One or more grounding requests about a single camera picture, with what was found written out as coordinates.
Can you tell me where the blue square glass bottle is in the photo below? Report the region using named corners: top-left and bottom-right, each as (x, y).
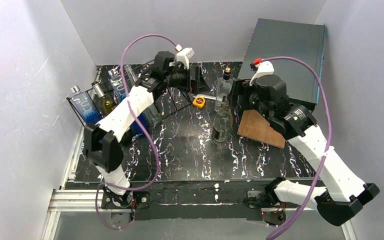
top-left (108, 68), bottom-right (144, 135)

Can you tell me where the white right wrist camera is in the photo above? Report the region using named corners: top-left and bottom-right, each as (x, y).
top-left (249, 58), bottom-right (274, 86)

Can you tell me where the steel combination wrench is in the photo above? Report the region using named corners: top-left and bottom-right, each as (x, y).
top-left (205, 95), bottom-right (217, 100)

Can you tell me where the clear bottle with black cap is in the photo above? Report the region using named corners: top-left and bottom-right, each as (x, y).
top-left (214, 67), bottom-right (233, 112)

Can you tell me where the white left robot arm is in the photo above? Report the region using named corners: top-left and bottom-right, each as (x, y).
top-left (83, 47), bottom-right (209, 196)

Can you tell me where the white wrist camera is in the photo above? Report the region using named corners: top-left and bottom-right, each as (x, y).
top-left (174, 44), bottom-right (195, 70)
top-left (249, 58), bottom-right (274, 86)

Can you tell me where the aluminium frame rail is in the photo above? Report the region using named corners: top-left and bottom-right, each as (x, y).
top-left (41, 125), bottom-right (107, 240)

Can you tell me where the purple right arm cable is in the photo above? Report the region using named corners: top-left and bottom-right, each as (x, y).
top-left (261, 56), bottom-right (332, 240)

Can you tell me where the dark green wine bottle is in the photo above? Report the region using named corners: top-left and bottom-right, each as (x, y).
top-left (91, 81), bottom-right (117, 117)

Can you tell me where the black wire wine rack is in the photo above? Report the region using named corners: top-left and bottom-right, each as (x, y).
top-left (66, 50), bottom-right (194, 130)

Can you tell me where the clear bottle with gold rim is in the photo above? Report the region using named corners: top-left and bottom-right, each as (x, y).
top-left (211, 97), bottom-right (233, 143)

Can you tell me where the yellow tape measure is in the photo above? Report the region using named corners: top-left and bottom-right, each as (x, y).
top-left (192, 96), bottom-right (206, 109)

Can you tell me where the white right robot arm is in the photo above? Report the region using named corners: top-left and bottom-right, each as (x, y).
top-left (229, 74), bottom-right (380, 226)

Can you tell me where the blue bottle with silver cap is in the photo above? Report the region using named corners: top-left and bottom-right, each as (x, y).
top-left (69, 85), bottom-right (102, 125)

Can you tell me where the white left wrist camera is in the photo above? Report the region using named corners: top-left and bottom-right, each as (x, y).
top-left (174, 44), bottom-right (195, 70)

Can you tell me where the grey metal box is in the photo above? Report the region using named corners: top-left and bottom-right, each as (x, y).
top-left (238, 18), bottom-right (327, 111)

